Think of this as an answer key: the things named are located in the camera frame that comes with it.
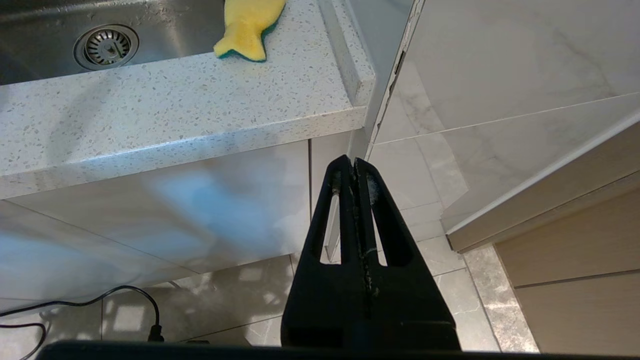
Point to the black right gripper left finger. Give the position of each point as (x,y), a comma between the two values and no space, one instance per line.
(320,310)

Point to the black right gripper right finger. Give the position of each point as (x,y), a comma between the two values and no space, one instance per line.
(410,310)

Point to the yellow sponge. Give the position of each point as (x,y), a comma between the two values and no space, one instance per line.
(247,27)

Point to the stainless steel sink basin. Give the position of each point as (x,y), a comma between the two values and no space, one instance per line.
(50,20)

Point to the light wooden cabinet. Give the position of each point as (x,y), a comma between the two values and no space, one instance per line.
(575,250)

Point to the white cabinet door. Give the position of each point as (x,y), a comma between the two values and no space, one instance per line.
(150,215)

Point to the round metal drain strainer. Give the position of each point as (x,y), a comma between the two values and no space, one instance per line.
(106,47)

